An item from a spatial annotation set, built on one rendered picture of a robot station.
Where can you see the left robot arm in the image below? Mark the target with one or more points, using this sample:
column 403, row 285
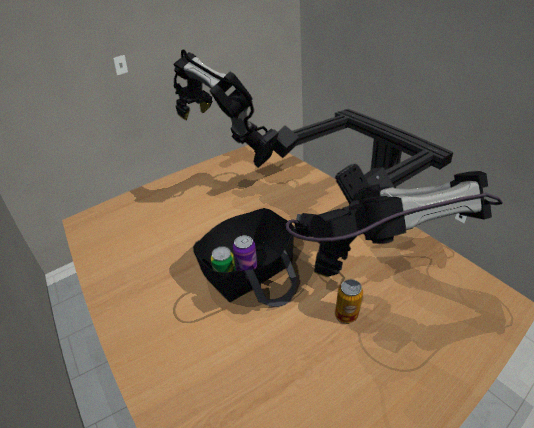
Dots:
column 378, row 203

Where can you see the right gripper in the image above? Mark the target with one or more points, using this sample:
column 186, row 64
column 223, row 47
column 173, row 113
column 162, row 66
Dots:
column 194, row 94

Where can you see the green and yellow drink can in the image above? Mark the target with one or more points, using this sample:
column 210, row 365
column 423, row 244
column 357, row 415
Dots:
column 222, row 260

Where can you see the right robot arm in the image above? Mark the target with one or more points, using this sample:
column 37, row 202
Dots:
column 234, row 106

